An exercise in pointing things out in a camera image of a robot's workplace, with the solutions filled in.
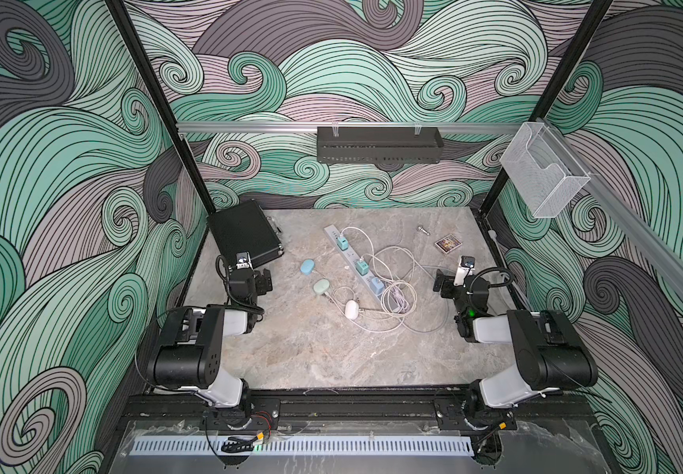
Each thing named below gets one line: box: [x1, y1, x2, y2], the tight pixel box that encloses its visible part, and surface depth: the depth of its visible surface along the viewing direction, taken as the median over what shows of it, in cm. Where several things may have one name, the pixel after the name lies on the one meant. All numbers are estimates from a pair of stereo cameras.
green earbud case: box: [312, 278, 331, 295], surface depth 97 cm
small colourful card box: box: [434, 233, 463, 255], surface depth 109 cm
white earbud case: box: [345, 300, 360, 320], surface depth 92 cm
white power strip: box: [323, 224, 399, 315], surface depth 99 cm
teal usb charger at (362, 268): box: [355, 260, 370, 277], surface depth 97 cm
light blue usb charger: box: [370, 277, 385, 296], surface depth 92 cm
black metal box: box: [208, 199, 286, 267], surface depth 109 cm
